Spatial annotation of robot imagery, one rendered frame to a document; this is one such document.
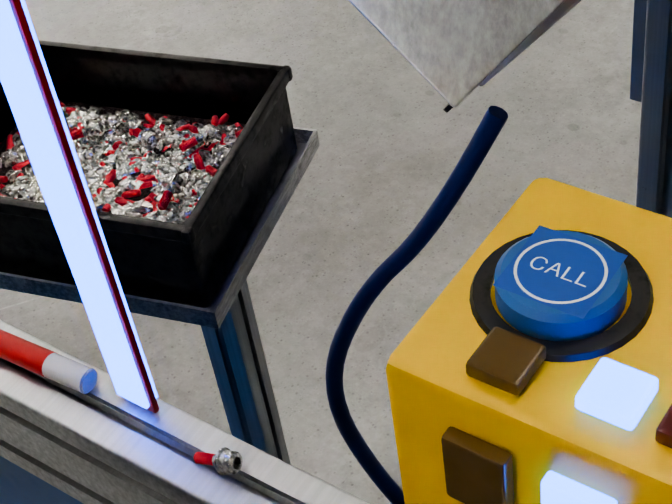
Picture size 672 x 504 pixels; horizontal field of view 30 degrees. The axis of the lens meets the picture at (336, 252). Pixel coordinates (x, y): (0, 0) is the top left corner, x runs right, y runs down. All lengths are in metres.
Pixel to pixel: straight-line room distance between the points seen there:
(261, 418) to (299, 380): 0.85
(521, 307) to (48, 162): 0.25
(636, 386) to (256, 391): 0.61
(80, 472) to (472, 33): 0.32
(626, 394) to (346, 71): 2.03
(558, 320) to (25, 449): 0.43
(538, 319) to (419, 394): 0.04
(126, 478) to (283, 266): 1.33
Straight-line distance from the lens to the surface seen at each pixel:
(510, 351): 0.37
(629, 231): 0.41
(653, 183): 0.99
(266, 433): 0.98
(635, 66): 1.05
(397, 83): 2.32
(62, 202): 0.57
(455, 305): 0.39
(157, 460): 0.64
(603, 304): 0.38
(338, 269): 1.96
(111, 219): 0.75
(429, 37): 0.71
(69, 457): 0.70
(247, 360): 0.92
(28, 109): 0.54
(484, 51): 0.71
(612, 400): 0.36
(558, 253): 0.39
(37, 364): 0.69
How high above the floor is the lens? 1.35
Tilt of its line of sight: 43 degrees down
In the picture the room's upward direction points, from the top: 10 degrees counter-clockwise
